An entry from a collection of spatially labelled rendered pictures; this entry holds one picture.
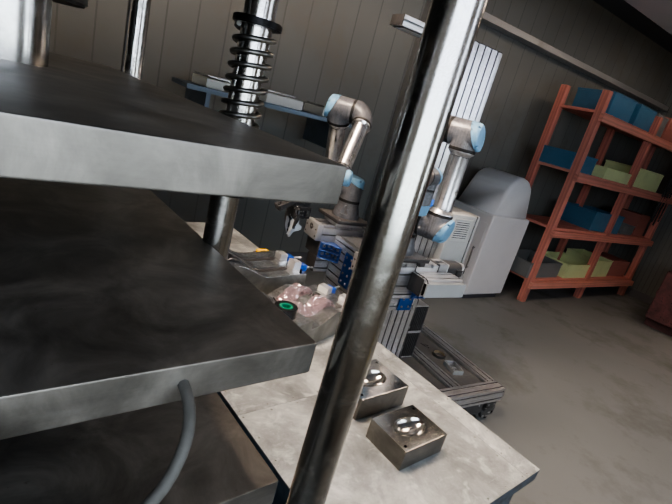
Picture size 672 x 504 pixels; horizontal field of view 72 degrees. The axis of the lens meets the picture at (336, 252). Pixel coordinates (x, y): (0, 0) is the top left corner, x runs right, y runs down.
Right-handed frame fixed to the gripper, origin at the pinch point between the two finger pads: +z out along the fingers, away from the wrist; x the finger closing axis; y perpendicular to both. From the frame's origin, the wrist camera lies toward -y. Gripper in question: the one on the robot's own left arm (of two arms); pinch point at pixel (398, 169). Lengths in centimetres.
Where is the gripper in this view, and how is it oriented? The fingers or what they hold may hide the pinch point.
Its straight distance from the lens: 157.2
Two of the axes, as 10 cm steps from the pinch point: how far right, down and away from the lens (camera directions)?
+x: -8.3, -2.4, 5.0
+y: -1.4, 9.6, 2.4
